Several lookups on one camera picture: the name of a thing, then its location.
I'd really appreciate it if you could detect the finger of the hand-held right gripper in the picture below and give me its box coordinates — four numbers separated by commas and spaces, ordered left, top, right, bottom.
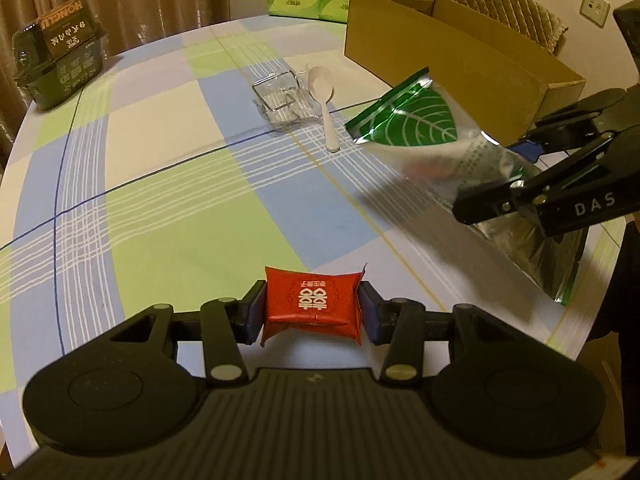
506, 87, 629, 164
451, 125, 640, 238

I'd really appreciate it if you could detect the checked tablecloth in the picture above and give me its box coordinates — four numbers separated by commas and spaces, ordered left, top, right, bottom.
0, 14, 627, 467

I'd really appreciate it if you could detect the silver green foil pouch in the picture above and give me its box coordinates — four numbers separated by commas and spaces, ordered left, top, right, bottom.
345, 66, 589, 307

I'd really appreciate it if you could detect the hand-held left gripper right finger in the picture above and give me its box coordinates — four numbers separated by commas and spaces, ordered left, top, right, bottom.
357, 280, 525, 387

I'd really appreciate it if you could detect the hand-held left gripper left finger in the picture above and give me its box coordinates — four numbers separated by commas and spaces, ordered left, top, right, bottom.
102, 280, 268, 387

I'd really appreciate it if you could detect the clear plastic wrapper tray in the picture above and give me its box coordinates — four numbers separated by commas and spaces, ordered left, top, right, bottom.
251, 70, 327, 134

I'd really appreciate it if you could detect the white plastic spoon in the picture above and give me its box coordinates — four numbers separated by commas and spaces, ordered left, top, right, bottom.
307, 66, 341, 154

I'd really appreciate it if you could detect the quilted beige chair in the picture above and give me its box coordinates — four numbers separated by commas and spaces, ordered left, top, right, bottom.
444, 0, 570, 54

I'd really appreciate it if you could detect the dark green product box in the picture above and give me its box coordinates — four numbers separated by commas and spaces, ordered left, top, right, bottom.
12, 22, 112, 112

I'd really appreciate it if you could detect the red snack packet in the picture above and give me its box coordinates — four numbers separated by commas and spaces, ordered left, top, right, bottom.
259, 262, 369, 346

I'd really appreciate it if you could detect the large cardboard box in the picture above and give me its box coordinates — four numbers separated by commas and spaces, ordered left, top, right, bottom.
343, 0, 587, 150

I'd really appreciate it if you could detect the green tissue pack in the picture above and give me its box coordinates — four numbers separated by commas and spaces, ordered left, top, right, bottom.
320, 0, 354, 24
269, 0, 324, 19

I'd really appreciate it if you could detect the brown printed box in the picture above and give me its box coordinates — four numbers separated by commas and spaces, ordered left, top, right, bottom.
37, 0, 106, 59

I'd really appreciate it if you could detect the white wall socket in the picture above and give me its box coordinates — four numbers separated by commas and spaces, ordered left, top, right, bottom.
579, 0, 612, 26

